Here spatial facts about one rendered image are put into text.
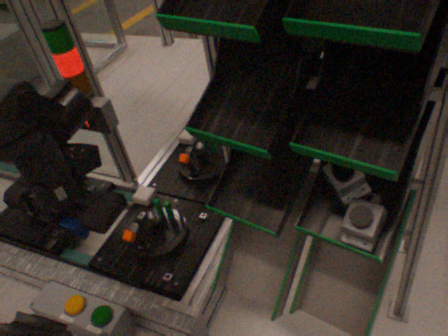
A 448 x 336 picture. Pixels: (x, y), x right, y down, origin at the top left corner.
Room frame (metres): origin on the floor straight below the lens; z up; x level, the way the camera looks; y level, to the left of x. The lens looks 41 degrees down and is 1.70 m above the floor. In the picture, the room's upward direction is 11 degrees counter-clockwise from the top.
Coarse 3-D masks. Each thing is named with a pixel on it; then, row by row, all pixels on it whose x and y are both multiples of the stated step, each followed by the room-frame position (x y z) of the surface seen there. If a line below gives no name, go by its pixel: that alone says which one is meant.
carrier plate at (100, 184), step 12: (96, 180) 0.88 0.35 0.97; (96, 192) 0.83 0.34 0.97; (0, 216) 0.82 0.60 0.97; (12, 216) 0.81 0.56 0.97; (0, 228) 0.77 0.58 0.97; (12, 228) 0.76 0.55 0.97; (24, 228) 0.75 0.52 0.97; (36, 228) 0.75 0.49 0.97; (48, 228) 0.74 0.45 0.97; (60, 228) 0.73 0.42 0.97; (12, 240) 0.74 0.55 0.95; (24, 240) 0.71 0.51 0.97; (36, 240) 0.71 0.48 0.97; (48, 240) 0.70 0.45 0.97; (60, 240) 0.69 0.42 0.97; (48, 252) 0.67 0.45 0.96; (60, 252) 0.67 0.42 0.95
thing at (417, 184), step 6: (312, 78) 0.50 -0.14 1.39; (312, 84) 0.50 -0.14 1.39; (432, 90) 0.42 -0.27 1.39; (438, 90) 0.42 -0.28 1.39; (444, 90) 0.41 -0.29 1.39; (432, 96) 0.42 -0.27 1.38; (438, 96) 0.41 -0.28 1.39; (312, 168) 0.50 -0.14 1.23; (414, 180) 0.42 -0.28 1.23; (420, 180) 0.42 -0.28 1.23; (414, 186) 0.42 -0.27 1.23; (420, 186) 0.41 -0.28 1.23
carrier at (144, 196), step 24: (144, 192) 0.78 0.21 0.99; (144, 216) 0.68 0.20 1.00; (168, 216) 0.67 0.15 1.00; (192, 216) 0.68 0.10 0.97; (216, 216) 0.67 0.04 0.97; (120, 240) 0.65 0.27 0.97; (144, 240) 0.62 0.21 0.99; (168, 240) 0.61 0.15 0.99; (192, 240) 0.61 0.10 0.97; (96, 264) 0.60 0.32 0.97; (120, 264) 0.58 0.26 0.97; (144, 264) 0.57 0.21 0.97; (168, 264) 0.56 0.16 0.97; (192, 264) 0.55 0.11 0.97; (168, 288) 0.50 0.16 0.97
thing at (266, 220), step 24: (288, 144) 0.54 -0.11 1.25; (240, 168) 0.53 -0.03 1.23; (264, 168) 0.51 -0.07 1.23; (288, 168) 0.50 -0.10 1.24; (216, 192) 0.50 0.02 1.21; (240, 192) 0.49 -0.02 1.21; (264, 192) 0.48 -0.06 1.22; (288, 192) 0.46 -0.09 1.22; (240, 216) 0.45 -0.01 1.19; (264, 216) 0.44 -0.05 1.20; (288, 216) 0.43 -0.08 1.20
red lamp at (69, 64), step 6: (66, 54) 0.82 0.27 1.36; (72, 54) 0.83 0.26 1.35; (78, 54) 0.85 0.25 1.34; (60, 60) 0.82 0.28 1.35; (66, 60) 0.82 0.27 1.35; (72, 60) 0.83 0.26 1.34; (78, 60) 0.84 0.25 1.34; (60, 66) 0.83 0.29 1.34; (66, 66) 0.82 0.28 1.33; (72, 66) 0.82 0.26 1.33; (78, 66) 0.83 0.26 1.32; (66, 72) 0.82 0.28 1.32; (72, 72) 0.82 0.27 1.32; (78, 72) 0.83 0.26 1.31
